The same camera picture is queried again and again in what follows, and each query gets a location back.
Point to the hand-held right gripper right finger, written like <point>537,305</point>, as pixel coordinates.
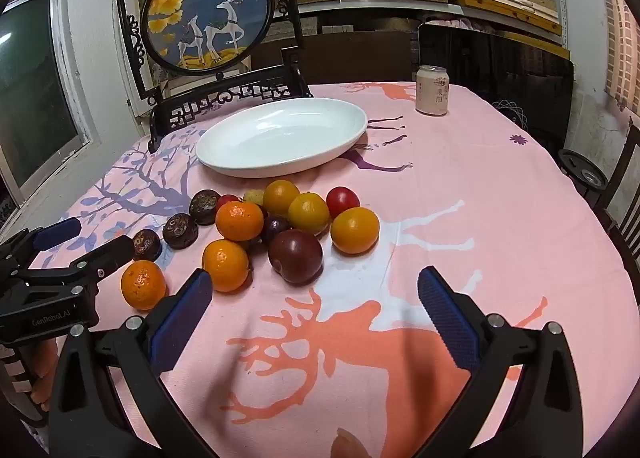
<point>445,318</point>

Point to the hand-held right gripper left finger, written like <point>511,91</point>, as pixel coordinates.
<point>182,320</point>

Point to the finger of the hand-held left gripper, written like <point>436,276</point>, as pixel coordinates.
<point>112,253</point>
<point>57,233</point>

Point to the dark brown water chestnut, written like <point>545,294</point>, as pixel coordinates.
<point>180,230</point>
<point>146,244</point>
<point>205,206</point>

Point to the orange mandarin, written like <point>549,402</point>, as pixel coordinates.
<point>239,220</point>
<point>143,284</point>
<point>225,265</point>

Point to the smooth yellow-orange citrus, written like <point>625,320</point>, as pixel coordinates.
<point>281,197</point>
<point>355,229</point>
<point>308,212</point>

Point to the red tomato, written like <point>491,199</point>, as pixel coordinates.
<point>343,201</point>
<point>227,200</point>

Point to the large dark red plum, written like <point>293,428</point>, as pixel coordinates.
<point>295,256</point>

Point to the small dark purple plum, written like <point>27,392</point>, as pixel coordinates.
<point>276,227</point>

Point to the small yellow-green fruit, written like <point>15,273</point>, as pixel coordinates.
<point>253,196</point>

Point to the white oval plate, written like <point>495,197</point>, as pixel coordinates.
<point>280,138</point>

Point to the person's right hand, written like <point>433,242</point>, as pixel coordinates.
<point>350,445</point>

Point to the pink printed tablecloth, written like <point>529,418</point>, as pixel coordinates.
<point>450,188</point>

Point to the window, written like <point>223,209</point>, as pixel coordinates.
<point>35,88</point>

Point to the black round stool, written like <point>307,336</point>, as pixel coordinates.
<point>582,173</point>

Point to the dark wooden chair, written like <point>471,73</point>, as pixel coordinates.
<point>622,198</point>

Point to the pale beverage can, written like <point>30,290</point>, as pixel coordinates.
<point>432,91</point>

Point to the black flat panel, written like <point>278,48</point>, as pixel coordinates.
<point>500,78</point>

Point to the deer painting table screen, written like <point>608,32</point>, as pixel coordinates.
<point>210,13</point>

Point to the dark brown wooden panel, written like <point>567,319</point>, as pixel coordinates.
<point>350,56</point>

